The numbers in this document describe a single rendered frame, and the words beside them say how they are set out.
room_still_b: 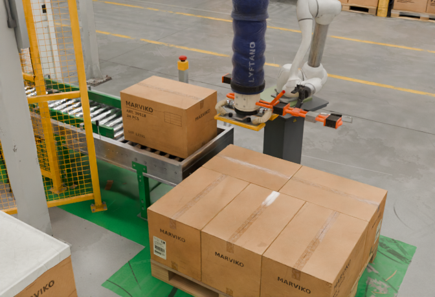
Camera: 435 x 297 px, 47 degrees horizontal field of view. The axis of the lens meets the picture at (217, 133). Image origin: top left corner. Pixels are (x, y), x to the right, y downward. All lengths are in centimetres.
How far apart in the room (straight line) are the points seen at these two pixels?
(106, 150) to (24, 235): 173
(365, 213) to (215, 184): 96
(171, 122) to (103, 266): 109
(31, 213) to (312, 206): 183
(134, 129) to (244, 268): 146
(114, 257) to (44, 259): 157
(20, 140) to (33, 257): 130
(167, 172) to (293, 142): 117
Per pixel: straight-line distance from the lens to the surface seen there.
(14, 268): 213
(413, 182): 467
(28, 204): 352
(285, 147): 412
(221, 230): 294
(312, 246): 287
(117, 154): 382
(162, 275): 340
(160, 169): 358
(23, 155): 336
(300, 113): 315
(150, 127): 370
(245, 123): 325
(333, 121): 306
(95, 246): 378
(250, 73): 316
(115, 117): 436
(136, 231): 385
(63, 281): 224
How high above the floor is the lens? 235
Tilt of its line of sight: 27 degrees down
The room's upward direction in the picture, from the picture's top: straight up
